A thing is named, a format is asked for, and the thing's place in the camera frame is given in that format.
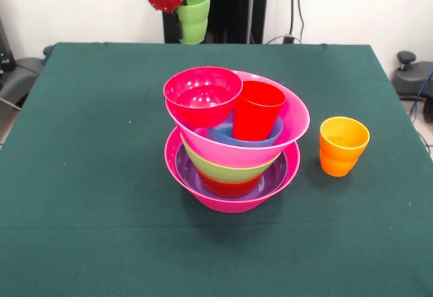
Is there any orange-red bowl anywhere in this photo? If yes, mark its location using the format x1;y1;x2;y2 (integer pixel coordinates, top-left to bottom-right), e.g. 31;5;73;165
197;170;265;199

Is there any orange cup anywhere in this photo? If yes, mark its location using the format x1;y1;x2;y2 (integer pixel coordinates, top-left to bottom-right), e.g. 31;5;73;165
319;116;371;178

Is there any blue cable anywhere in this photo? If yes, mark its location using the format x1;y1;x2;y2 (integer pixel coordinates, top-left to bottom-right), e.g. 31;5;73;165
408;69;433;122

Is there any dark green tablecloth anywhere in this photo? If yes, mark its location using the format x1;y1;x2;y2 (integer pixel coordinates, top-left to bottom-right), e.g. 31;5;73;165
0;41;433;297

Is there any purple bowl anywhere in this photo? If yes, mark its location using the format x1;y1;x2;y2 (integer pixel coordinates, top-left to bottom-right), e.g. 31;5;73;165
175;143;288;200

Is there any large pink bowl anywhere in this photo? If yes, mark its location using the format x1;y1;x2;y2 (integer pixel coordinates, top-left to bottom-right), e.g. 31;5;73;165
164;69;311;168
164;126;301;214

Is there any red cup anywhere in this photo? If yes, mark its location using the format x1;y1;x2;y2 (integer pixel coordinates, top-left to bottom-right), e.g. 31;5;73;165
231;80;287;141

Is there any light green cup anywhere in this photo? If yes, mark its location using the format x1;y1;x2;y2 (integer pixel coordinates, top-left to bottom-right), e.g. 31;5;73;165
175;0;211;45

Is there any blue bowl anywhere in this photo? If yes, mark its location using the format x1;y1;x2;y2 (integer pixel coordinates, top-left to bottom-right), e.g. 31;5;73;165
206;116;284;148

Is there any small magenta bowl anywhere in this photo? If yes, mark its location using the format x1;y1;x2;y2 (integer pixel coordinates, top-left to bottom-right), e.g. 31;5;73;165
162;66;244;129

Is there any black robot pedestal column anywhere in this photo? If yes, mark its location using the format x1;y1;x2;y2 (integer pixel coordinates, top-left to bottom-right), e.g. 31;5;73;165
155;0;274;45

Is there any light green bowl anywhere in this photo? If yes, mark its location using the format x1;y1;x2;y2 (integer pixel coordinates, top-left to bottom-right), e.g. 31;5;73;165
180;131;281;183

